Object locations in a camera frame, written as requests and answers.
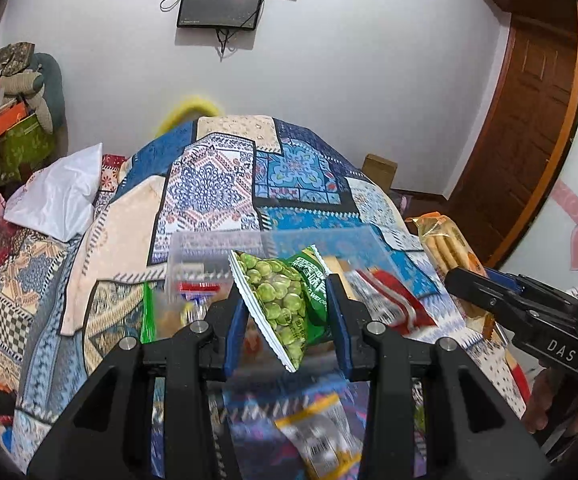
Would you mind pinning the green edged clear snack bag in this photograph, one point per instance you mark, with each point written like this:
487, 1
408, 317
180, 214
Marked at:
162, 316

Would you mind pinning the red fried snack bag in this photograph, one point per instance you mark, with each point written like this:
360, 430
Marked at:
388, 300

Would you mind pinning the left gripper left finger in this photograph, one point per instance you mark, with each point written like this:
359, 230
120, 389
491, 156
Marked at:
105, 431

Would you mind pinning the white pillow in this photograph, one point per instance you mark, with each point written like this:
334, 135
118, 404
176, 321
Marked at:
58, 201

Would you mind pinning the cardboard box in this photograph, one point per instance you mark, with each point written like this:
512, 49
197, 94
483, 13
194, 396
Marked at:
380, 170

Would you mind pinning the gold biscuit stick pack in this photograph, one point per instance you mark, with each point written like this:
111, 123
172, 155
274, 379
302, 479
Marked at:
448, 250

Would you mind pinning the yellow plush item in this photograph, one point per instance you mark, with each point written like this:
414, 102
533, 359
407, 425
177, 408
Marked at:
188, 109

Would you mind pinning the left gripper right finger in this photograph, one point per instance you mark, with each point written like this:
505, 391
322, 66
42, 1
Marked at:
471, 431

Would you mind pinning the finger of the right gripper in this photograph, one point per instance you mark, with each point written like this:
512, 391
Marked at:
503, 303
502, 279

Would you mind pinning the small wall monitor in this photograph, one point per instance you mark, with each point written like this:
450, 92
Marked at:
219, 14

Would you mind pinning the clear plastic storage bin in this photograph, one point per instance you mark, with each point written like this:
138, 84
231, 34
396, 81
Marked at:
202, 257

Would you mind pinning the yellow white snack bag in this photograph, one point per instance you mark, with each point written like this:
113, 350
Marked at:
323, 437

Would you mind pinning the right hand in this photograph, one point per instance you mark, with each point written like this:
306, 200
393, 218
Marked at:
535, 416

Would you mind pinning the brown wooden door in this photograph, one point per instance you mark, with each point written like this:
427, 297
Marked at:
525, 136

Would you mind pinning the green pea snack bag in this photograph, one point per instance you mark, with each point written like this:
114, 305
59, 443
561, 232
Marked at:
287, 299

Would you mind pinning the blue patchwork bed quilt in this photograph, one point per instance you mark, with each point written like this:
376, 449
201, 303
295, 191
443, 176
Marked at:
63, 303

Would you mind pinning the green patterned storage box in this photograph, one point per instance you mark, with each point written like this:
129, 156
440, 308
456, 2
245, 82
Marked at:
23, 149

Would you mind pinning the blue red chip bag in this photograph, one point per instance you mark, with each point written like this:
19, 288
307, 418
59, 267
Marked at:
197, 298

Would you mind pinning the grey plush toy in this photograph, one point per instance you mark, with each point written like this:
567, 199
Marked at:
31, 86

